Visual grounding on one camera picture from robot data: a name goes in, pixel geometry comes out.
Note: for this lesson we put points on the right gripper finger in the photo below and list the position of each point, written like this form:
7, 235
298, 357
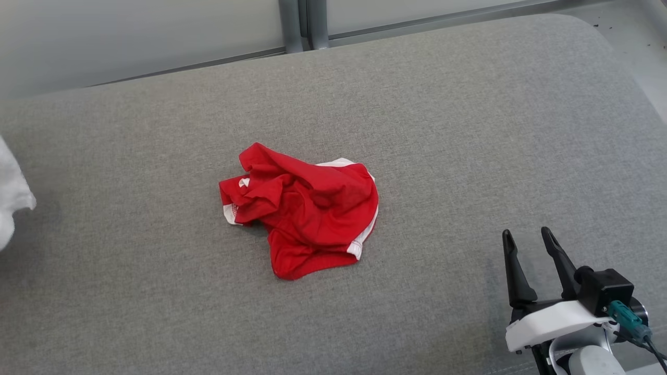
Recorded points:
561, 265
516, 276

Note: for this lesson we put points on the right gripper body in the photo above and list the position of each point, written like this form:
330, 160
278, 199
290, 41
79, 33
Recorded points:
552, 320

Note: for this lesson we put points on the red garment with white trim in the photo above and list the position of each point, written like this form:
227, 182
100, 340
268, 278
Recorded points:
312, 213

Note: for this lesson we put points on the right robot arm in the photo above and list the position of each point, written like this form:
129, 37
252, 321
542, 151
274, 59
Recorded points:
589, 363

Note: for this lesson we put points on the grey fabric sofa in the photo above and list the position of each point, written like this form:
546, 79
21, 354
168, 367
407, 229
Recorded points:
156, 260

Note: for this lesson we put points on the white cloth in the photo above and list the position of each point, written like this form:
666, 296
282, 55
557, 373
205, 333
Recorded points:
10, 192

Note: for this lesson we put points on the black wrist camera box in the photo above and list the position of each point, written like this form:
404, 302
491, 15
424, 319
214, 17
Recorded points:
604, 289

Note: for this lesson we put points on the grey partition base rail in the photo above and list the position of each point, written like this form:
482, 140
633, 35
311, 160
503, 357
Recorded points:
417, 23
208, 64

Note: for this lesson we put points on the grey partition post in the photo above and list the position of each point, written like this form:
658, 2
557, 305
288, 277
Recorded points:
292, 26
318, 23

